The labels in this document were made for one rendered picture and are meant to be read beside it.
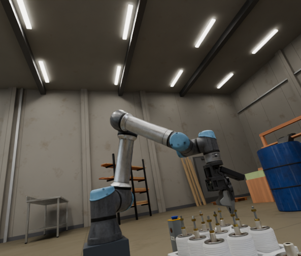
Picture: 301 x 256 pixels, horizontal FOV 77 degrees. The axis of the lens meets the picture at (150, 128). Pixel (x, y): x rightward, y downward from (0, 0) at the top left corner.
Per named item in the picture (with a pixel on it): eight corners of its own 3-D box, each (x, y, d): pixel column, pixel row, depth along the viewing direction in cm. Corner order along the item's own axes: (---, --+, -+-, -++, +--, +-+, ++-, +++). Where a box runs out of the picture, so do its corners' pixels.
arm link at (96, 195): (84, 220, 84) (83, 188, 89) (103, 216, 96) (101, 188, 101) (106, 216, 80) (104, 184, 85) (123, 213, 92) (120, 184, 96)
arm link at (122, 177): (99, 212, 96) (114, 112, 110) (115, 209, 109) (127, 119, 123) (119, 216, 91) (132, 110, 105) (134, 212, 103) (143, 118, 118)
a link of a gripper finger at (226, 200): (222, 215, 77) (215, 192, 81) (235, 213, 78) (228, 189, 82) (225, 215, 74) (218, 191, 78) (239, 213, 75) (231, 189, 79)
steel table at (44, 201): (68, 230, 655) (68, 197, 695) (59, 236, 468) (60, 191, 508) (42, 235, 630) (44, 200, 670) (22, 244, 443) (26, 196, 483)
